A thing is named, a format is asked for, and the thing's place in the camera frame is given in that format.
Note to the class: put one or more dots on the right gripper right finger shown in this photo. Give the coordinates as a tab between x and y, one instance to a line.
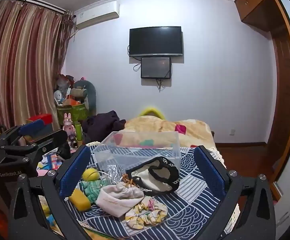
256	221

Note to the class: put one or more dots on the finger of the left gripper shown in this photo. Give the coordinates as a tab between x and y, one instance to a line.
46	144
12	135

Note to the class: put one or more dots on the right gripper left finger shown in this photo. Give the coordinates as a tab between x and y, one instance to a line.
26	217

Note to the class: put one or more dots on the yellow sponge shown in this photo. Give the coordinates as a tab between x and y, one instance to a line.
80	200

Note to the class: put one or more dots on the green knitted cloth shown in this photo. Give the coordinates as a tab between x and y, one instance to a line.
91	189

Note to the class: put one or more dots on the yellow felt ball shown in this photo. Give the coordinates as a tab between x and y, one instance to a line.
90	174

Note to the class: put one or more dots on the white drawstring pouch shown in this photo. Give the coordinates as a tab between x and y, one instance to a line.
118	199

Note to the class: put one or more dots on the clear plastic storage bin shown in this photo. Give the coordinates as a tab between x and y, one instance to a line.
130	149

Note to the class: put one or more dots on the silver mesh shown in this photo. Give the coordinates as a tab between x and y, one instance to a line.
114	173

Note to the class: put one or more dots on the floral yellow scrunchie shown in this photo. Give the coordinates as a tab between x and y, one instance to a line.
149	212

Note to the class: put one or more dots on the black and cream fabric bag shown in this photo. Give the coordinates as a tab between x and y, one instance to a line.
158	176

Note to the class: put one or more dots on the red box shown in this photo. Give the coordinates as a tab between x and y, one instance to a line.
46	118

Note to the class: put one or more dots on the pink rabbit toy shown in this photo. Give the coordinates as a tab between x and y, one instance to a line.
68	125

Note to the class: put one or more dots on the green bottle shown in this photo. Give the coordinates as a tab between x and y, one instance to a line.
78	129

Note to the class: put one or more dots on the green storage box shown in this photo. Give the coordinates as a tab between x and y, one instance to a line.
78	112

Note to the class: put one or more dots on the dark purple clothing pile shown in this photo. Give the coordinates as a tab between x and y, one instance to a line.
98	127

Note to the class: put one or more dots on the grey plush toy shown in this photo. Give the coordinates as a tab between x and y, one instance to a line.
85	91

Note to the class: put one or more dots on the red striped curtain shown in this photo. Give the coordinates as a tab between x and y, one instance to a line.
33	45

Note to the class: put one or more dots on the blue patterned tablecloth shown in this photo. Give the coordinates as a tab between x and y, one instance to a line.
189	209

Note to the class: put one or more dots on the yellow chair back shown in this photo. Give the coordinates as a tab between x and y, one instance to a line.
152	111

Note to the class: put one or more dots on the white air conditioner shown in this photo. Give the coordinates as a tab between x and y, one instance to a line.
99	14

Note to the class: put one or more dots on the wooden overhead cabinet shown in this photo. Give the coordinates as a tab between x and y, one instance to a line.
262	14

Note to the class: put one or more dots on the wall power outlet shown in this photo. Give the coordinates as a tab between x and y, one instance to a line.
232	132

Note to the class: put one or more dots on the small black wall monitor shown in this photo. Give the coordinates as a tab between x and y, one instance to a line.
156	67

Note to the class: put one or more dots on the large black wall television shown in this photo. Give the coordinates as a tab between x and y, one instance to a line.
156	41

